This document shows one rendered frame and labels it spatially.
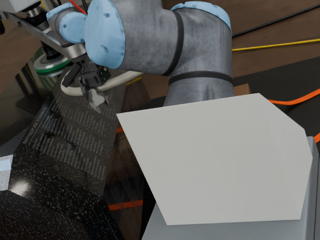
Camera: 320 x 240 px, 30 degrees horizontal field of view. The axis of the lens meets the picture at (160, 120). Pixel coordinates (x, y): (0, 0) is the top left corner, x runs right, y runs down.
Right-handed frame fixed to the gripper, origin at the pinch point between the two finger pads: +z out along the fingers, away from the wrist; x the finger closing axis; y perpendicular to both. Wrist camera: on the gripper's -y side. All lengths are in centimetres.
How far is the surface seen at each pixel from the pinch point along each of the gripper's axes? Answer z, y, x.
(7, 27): 48, -389, 389
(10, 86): -2, -71, 36
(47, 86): 0, -46, 31
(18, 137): 2.3, -35.0, -7.8
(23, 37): 53, -331, 342
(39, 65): -4, -60, 48
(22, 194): 15.6, -28.0, -25.6
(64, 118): 8.7, -31.3, 14.4
